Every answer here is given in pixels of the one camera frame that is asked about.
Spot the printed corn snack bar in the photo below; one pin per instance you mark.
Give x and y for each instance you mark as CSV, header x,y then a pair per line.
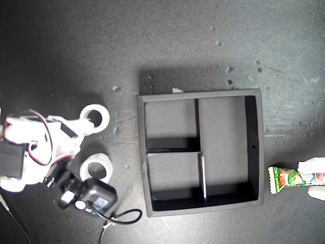
x,y
284,178

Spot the black compartment tray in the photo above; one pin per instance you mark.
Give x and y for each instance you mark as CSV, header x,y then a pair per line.
x,y
221,142

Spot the small white paper scrap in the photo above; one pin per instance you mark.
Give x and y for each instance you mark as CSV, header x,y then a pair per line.
x,y
177,90

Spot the white tape roll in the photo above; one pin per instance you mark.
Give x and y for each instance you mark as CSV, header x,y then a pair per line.
x,y
83,172
105,119

